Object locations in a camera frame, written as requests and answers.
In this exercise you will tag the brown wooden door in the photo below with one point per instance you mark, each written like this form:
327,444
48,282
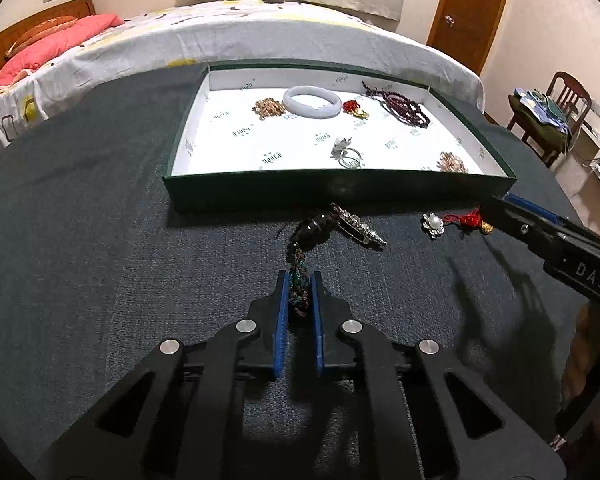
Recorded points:
465,30

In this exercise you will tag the dark wooden chair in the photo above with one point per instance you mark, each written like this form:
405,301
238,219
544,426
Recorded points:
574,101

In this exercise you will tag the large pearl flower brooch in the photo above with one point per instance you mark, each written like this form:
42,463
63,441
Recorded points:
449,162

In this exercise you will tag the white jade bangle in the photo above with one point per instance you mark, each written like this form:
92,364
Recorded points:
312,102

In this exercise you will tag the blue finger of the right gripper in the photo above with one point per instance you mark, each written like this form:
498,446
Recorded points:
536,233
531,209

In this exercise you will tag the silver crystal hair clip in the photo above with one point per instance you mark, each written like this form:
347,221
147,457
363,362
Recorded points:
356,229

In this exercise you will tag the green tray white lining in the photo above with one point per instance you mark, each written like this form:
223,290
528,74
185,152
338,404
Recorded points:
239,151

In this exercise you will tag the wooden headboard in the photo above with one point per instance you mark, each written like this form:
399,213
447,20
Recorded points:
75,8

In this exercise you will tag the bed with patterned sheet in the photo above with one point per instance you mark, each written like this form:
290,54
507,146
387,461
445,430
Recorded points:
226,31

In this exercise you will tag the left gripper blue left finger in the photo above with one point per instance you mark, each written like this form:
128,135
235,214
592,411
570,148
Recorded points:
280,332

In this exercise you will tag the small pearl flower brooch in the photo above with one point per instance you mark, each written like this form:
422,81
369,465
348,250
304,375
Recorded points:
432,225

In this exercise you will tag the dark grey table cloth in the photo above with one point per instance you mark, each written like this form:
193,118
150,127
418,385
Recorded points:
96,267

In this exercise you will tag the person right hand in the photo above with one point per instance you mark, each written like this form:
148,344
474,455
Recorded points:
580,408

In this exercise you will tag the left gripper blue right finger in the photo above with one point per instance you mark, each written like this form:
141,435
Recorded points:
316,285

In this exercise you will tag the clothes pile on chair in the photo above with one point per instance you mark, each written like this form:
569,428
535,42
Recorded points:
540,117

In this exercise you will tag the white side desk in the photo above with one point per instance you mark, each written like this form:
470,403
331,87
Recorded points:
578,174

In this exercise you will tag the red knot gold flower charm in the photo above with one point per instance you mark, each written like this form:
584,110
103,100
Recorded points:
354,109

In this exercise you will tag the pink pillow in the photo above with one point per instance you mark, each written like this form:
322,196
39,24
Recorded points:
29,60

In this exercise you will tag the red knot gold ingot charm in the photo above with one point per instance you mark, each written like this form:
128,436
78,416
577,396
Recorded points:
470,222

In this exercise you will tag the orange cushion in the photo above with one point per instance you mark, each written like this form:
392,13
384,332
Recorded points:
39,32

